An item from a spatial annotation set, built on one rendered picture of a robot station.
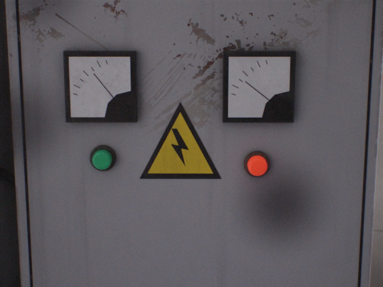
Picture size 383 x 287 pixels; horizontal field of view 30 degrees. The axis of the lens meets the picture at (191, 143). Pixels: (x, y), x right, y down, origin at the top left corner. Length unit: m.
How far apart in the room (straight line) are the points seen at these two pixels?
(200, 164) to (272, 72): 0.13
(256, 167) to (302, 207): 0.08
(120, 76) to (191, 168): 0.13
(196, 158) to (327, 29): 0.21
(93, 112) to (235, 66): 0.17
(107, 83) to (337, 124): 0.26
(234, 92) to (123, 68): 0.13
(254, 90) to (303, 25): 0.09
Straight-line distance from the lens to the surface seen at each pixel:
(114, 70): 0.79
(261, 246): 0.85
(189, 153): 0.81
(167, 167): 0.81
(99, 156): 0.80
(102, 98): 0.80
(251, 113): 0.79
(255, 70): 0.79
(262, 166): 0.80
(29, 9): 0.81
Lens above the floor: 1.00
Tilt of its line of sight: 12 degrees down
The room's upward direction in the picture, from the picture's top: straight up
